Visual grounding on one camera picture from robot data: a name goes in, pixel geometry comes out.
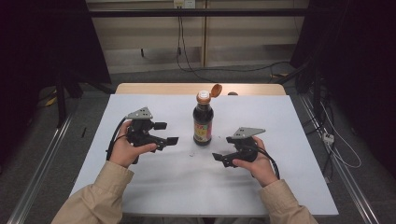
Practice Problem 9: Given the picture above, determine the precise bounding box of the dark sauce bottle orange cap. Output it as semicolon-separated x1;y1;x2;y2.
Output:
192;83;224;147

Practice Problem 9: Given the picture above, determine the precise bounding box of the aluminium floor rail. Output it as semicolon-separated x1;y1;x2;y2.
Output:
298;93;381;224
6;114;75;224

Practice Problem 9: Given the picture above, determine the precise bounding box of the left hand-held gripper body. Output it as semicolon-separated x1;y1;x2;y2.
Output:
125;106;168;165

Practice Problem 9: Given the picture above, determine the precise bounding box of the yellow floor tape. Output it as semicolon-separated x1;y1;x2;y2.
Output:
44;89;59;107

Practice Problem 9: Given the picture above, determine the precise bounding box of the wooden table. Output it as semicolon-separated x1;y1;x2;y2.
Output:
115;82;287;96

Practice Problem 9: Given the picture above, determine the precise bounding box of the person's right hand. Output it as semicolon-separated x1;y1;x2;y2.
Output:
232;135;279;189

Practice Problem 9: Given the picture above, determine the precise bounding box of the black metal stand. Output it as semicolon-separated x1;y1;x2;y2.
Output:
53;69;117;129

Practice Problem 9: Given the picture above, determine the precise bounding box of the black horizontal bar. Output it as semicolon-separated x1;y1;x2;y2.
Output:
88;8;310;19

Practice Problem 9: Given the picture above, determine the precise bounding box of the black curtain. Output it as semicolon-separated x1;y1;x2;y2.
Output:
290;0;396;180
0;0;112;162

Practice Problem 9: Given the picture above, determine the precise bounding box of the white cable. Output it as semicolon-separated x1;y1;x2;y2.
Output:
319;102;363;170

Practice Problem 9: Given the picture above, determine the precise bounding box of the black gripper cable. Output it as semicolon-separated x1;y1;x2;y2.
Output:
105;117;129;162
247;144;281;181

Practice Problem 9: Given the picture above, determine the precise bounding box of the white table cover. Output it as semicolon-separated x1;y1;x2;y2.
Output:
63;93;340;217

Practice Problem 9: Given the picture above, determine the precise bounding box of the black wall cable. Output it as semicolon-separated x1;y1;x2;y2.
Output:
176;7;292;84

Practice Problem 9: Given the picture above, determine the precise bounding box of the white wall socket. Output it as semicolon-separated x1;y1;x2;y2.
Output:
173;0;196;9

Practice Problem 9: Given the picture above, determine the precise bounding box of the black cable bundle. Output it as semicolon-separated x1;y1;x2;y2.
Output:
294;60;336;175

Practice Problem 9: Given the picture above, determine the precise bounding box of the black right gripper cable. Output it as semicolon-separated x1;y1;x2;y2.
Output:
247;144;281;181

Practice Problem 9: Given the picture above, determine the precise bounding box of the white power strip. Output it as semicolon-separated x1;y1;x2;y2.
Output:
322;132;335;146

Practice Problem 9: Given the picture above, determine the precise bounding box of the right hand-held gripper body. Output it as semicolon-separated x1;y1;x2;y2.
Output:
220;126;267;169

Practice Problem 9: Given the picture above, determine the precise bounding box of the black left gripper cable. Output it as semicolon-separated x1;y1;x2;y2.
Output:
105;117;129;162

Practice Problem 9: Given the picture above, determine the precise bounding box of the person's left hand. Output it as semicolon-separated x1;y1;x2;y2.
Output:
108;119;159;169

